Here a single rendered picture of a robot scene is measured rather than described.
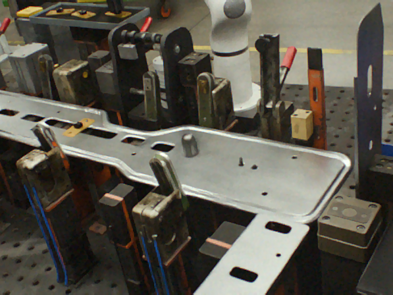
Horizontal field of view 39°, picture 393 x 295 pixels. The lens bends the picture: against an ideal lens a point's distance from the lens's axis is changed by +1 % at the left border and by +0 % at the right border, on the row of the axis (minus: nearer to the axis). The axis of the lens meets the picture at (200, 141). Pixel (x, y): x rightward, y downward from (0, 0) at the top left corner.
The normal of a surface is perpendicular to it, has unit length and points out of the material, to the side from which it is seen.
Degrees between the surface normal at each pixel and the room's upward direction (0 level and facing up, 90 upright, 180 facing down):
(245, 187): 0
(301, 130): 90
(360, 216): 0
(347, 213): 0
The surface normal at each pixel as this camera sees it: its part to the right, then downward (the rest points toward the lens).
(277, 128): -0.55, 0.50
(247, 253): -0.15, -0.85
